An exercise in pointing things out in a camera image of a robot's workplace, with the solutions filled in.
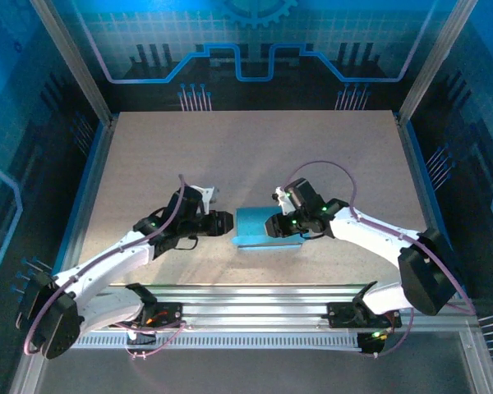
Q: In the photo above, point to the teal paper box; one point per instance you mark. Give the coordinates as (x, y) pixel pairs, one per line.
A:
(250, 225)

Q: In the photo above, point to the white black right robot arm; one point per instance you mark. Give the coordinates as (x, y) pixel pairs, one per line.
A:
(369, 234)

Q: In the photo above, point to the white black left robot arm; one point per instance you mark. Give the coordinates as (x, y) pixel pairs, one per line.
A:
(107, 267)

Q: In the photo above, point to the black electronics box green light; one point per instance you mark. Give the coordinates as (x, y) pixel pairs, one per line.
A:
(369, 344)

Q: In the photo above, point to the blue table edge strip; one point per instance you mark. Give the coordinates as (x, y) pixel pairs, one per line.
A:
(72, 221)

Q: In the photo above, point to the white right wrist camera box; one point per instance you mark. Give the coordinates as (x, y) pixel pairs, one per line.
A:
(282, 201)

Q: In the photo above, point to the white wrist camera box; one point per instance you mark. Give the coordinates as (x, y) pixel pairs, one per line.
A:
(207, 195)
(282, 201)

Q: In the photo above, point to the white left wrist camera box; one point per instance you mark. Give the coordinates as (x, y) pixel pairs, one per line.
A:
(207, 195)

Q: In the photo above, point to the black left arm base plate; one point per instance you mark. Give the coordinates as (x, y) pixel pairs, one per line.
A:
(172, 312)

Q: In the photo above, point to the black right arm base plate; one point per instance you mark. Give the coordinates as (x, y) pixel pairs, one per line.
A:
(339, 314)

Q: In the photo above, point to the aluminium rail frame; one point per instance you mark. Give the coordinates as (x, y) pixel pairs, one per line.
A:
(250, 303)

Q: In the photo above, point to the aluminium frame post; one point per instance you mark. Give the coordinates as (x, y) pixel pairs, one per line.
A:
(435, 61)
(74, 61)

